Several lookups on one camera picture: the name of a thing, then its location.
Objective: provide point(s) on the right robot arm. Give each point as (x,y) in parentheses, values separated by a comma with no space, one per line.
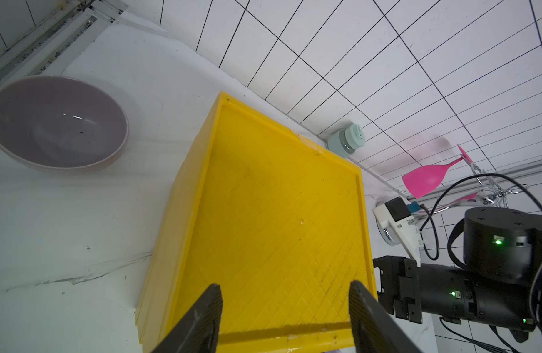
(495,272)

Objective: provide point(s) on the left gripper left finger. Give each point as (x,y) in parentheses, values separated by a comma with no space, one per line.
(198,330)

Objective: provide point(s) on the yellow drawer cabinet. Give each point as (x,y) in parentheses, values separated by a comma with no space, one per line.
(278,222)

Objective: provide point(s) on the chrome glass rack stand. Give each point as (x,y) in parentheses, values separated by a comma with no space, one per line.
(489,193)

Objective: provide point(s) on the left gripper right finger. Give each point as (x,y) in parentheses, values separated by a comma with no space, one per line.
(372,328)

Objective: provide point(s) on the pink plastic wine glass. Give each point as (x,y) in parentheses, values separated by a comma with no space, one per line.
(426,179)

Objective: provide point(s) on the grey purple bowl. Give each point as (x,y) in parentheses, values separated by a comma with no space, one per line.
(60,124)

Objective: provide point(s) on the mint green jar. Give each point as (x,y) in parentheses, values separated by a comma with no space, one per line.
(345,142)

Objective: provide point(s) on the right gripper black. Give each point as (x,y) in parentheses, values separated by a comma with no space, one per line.
(400,293)

